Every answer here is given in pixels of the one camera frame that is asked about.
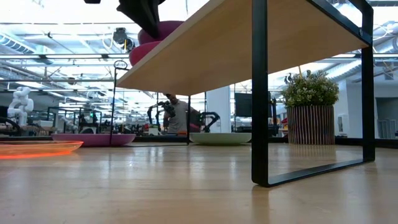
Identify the white robot figure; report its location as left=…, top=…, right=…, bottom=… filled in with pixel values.
left=7, top=86, right=34, bottom=127

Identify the large purple plate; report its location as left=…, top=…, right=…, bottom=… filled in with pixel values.
left=137, top=20, right=185, bottom=45

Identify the small purple plate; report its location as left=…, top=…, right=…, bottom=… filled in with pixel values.
left=51, top=133, right=137, bottom=147

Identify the person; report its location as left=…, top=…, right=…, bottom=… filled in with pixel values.
left=162, top=93, right=201, bottom=135

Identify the black background monitor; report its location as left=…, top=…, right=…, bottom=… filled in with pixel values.
left=234, top=92, right=253, bottom=118

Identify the orange translucent plate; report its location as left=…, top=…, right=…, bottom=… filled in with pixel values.
left=0, top=140, right=84, bottom=160

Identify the magenta plate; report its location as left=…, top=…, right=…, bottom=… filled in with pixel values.
left=129, top=40, right=162, bottom=67

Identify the black ceiling-hung device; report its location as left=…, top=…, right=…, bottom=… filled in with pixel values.
left=112, top=27, right=135, bottom=52

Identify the teal plate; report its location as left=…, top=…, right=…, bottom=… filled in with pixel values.
left=189, top=133, right=252, bottom=146

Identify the potted plant in ribbed pot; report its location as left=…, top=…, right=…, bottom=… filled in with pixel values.
left=281, top=70, right=340, bottom=146

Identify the wooden shelf with black legs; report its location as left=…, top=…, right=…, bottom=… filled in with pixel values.
left=110, top=0, right=376, bottom=187

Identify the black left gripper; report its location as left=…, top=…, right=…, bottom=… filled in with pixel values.
left=83, top=0, right=165, bottom=40

